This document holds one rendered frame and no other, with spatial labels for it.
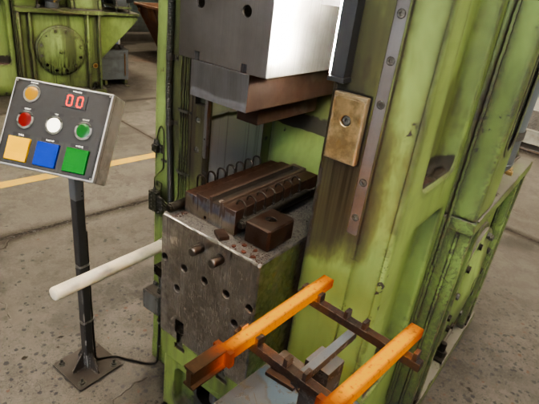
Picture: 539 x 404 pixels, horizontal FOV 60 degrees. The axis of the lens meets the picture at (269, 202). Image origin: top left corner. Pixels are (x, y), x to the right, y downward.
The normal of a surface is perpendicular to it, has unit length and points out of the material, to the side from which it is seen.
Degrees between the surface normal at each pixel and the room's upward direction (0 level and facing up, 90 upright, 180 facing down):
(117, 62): 90
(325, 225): 90
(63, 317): 0
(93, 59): 90
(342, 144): 90
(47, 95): 60
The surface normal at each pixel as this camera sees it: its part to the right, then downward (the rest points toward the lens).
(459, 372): 0.12, -0.89
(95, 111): -0.14, -0.09
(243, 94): -0.61, 0.29
